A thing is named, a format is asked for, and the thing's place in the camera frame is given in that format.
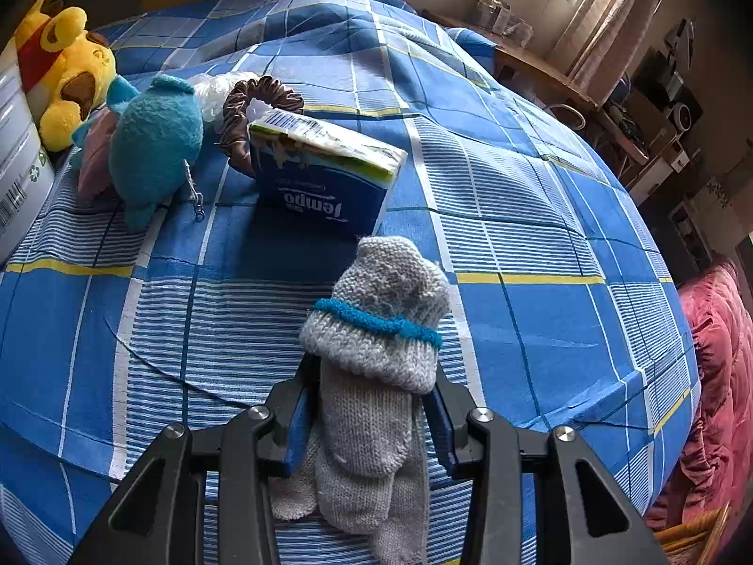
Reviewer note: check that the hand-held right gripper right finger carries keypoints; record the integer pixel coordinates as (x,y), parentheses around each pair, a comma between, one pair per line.
(441,435)

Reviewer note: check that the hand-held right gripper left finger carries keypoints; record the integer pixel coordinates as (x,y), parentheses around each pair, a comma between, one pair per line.
(297,435)

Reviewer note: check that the grey knitted glove blue band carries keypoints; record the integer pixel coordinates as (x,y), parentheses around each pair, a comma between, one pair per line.
(365,424)

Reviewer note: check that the blue tissue pack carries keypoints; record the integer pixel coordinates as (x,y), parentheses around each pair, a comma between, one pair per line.
(317,188)

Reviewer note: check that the brown scrunchie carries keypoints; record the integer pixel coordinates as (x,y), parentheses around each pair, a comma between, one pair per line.
(235,123)

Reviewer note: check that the blue plush toy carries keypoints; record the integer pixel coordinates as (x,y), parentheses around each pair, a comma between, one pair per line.
(153,141)

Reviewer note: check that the blue checked bedsheet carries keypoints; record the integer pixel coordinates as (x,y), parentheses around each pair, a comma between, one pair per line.
(529,218)

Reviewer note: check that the pink quilt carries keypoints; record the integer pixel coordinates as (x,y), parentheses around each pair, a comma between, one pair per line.
(717,394)

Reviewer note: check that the clear plastic bag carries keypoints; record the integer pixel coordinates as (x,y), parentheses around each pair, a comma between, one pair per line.
(209,94)

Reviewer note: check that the wooden desk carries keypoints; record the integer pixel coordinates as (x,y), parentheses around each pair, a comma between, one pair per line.
(529,67)

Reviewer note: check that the white protein powder can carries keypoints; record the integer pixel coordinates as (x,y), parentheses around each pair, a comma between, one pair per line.
(17,159)

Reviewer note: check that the cluttered shelf unit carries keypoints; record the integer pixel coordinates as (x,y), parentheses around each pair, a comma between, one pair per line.
(676,112)

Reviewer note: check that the glass mugs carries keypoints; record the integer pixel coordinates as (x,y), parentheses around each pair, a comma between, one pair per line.
(500,12)

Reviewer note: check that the yellow giraffe plush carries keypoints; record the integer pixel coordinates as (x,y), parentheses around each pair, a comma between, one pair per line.
(64,65)

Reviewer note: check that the patterned curtain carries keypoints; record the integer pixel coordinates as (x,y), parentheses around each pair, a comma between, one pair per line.
(606,12)

